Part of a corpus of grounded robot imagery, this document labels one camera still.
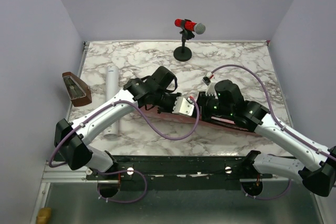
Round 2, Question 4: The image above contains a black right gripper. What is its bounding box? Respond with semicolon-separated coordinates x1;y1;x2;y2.
191;91;234;120

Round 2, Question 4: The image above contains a pink racket bag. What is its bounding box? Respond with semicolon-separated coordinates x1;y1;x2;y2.
140;107;259;136

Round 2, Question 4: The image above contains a white shuttlecock tube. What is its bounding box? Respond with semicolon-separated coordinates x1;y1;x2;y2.
102;65;121;138

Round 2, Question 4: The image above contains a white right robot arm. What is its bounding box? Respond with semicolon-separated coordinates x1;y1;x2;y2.
197;77;335;197

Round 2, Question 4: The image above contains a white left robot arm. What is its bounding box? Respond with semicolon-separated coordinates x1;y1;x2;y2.
49;66;200;179

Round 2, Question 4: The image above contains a black microphone stand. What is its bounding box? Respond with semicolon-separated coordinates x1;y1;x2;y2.
173;29;195;62

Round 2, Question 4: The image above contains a red microphone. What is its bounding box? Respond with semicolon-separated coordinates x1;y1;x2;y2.
174;19;206;35

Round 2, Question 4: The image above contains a brown wooden metronome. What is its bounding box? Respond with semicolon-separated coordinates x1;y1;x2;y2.
62;72;92;107

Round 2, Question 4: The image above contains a yellow wooden block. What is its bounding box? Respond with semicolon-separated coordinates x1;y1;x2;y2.
35;207;52;224

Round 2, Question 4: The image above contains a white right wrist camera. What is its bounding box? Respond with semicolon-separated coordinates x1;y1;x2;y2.
202;72;216;96

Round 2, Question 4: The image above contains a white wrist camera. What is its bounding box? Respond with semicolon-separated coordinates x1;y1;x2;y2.
202;72;216;96
172;97;195;117

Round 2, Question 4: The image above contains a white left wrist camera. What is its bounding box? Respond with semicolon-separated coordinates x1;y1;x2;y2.
172;97;195;117

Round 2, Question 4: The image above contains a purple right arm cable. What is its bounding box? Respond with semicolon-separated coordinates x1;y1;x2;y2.
211;64;336;200

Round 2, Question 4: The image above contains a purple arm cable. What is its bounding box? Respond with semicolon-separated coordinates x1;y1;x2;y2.
48;98;201;204
211;64;336;200

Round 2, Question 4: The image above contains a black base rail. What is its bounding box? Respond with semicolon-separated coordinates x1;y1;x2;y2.
86;155;272;191

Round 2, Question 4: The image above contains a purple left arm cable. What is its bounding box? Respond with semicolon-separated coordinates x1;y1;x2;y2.
48;98;201;204

